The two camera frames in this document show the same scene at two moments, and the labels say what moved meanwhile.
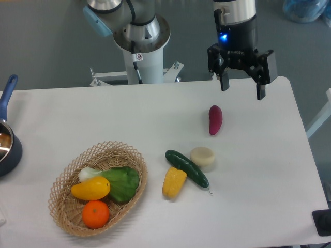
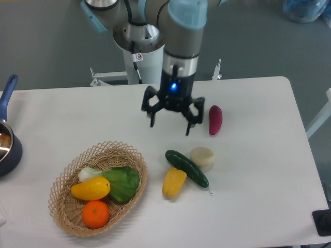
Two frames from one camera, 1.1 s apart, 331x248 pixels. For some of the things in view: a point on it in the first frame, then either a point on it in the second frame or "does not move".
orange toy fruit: x=95 y=214 does not move
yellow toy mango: x=91 y=189 does not move
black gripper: x=236 y=47 → x=175 y=93
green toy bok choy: x=123 y=181 does not move
